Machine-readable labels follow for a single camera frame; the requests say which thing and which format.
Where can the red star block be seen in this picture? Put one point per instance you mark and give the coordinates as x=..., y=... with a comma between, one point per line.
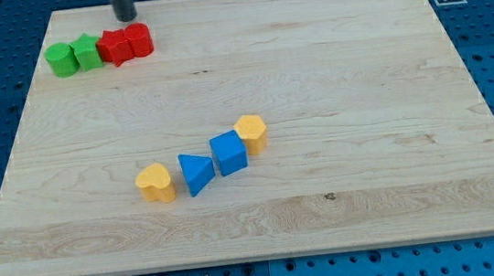
x=113, y=47

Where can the green star block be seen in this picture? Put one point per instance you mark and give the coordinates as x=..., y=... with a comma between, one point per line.
x=86, y=52

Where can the yellow hexagon block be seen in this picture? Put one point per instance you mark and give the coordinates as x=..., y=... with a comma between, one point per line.
x=253, y=132

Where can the blue cube block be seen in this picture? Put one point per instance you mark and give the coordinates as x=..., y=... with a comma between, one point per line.
x=229, y=152

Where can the light wooden board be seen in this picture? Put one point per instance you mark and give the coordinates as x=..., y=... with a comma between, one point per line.
x=378, y=137

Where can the blue triangle block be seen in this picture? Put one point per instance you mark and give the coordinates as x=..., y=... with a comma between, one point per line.
x=197, y=170

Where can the yellow heart block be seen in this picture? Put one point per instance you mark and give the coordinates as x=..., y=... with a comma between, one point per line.
x=155, y=184

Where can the red cylinder block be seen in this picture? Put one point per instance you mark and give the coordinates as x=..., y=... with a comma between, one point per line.
x=139, y=38

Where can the green cylinder block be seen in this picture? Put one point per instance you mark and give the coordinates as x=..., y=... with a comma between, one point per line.
x=62, y=60

